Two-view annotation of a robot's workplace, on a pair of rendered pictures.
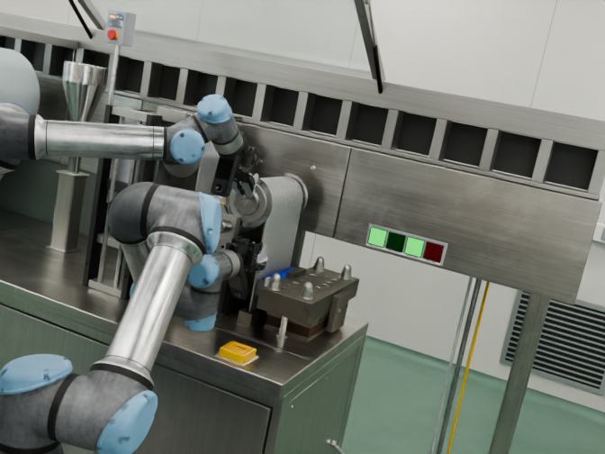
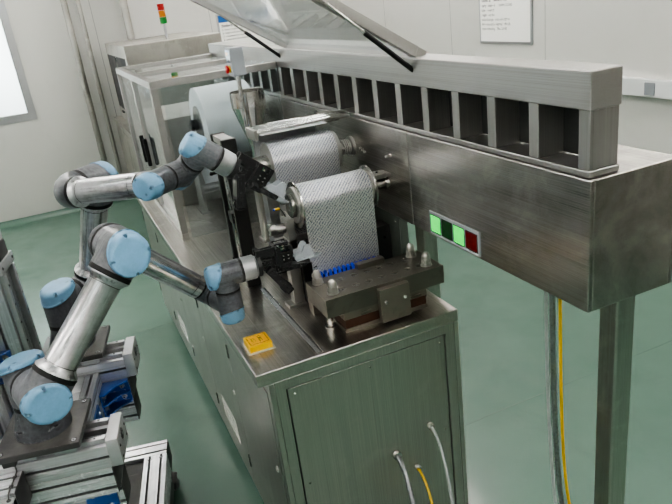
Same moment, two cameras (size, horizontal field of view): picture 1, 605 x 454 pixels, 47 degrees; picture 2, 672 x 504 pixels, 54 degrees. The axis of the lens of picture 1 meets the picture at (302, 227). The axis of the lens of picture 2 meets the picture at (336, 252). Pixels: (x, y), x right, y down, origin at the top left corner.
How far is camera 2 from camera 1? 153 cm
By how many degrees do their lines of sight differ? 46
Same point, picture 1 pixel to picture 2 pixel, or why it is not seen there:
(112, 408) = (23, 393)
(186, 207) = (103, 245)
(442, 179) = (464, 161)
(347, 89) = (394, 72)
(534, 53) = not seen: outside the picture
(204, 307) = (222, 305)
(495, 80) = not seen: outside the picture
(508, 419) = (604, 434)
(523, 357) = (605, 364)
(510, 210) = (516, 193)
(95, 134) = (97, 187)
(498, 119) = (490, 84)
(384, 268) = not seen: outside the picture
